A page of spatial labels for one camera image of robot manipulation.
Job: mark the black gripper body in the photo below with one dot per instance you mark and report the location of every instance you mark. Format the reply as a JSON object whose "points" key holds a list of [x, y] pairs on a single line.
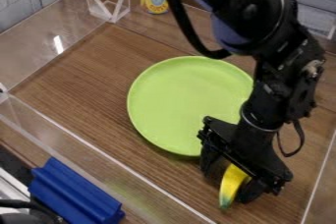
{"points": [[247, 147]]}

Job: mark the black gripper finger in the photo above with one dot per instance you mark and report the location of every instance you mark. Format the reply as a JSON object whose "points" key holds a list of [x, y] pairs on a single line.
{"points": [[214, 164], [251, 190]]}

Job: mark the yellow banana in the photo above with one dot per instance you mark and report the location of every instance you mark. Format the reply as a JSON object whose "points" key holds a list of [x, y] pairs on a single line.
{"points": [[234, 179]]}

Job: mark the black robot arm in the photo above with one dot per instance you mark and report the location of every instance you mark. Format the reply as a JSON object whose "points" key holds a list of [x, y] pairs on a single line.
{"points": [[259, 28]]}

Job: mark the green plate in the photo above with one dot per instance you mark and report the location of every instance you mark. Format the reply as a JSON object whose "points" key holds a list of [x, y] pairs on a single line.
{"points": [[175, 93]]}

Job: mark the blue plastic clamp block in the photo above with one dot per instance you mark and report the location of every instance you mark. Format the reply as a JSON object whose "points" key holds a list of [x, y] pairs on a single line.
{"points": [[79, 201]]}

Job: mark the clear acrylic enclosure wall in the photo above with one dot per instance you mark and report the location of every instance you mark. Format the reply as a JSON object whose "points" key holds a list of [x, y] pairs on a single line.
{"points": [[67, 65]]}

